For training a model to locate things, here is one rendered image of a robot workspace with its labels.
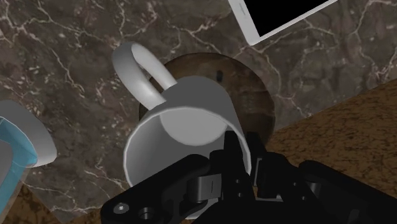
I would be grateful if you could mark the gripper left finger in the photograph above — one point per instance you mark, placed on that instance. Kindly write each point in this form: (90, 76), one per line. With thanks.
(173, 189)

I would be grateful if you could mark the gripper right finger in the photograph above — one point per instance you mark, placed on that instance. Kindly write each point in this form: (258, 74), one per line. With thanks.
(297, 183)

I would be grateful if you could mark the white mug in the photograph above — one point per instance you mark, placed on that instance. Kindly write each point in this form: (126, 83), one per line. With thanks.
(173, 130)

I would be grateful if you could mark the round brown wooden coaster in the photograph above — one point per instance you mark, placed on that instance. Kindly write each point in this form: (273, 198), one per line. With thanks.
(248, 90)

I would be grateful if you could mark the white and blue container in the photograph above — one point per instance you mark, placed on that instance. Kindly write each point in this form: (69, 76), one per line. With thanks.
(18, 139)

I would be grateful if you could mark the white tablet with black screen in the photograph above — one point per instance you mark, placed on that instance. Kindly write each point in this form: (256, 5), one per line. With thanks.
(279, 14)

